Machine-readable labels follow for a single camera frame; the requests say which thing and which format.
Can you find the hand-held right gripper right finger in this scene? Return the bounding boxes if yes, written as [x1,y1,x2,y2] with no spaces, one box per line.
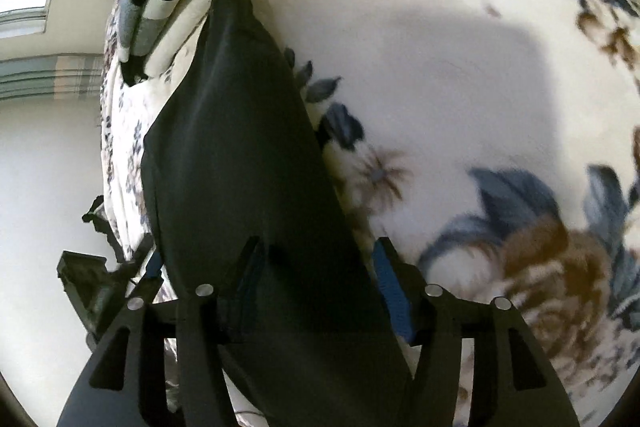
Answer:
[372,237,581,427]

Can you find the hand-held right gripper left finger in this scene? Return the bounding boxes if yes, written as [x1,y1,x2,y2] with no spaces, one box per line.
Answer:
[57,234,266,427]

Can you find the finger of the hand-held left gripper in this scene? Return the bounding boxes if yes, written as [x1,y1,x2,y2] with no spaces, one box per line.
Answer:
[81,196,126,265]
[125,234,166,297]

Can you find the dark grey striped sweater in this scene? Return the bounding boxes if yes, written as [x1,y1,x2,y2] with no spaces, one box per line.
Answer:
[140,0,416,427]

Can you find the teal curtain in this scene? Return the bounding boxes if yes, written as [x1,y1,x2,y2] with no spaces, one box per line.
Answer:
[0,9,106,100]

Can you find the floral blanket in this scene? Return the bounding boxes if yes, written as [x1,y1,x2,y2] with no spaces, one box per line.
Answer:
[97,0,640,427]

